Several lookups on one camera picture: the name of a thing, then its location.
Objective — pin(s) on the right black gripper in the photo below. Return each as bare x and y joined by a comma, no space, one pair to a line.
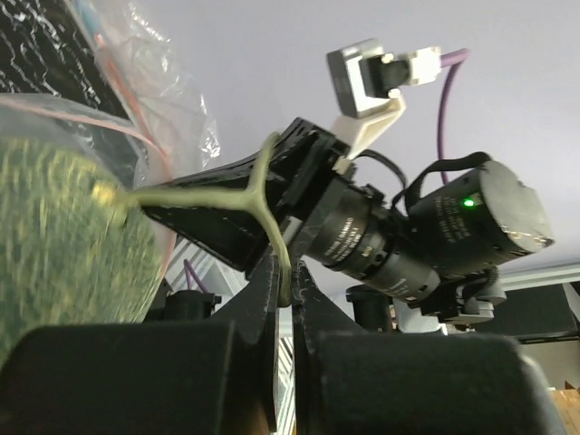
323,214

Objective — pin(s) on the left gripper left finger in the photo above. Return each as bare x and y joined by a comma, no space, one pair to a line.
213,376

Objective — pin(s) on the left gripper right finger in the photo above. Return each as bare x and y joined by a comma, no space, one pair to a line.
350,381

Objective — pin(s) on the green netted melon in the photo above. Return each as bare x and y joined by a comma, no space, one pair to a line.
23,310

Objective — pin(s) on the clear zip top bag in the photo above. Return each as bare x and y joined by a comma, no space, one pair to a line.
90,127

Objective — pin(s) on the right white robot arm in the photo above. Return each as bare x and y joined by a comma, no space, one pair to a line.
438,252

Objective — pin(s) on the pile of clear bags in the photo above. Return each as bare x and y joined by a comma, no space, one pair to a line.
159,94

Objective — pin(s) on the black marble pattern mat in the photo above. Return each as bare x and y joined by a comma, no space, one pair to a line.
44,51

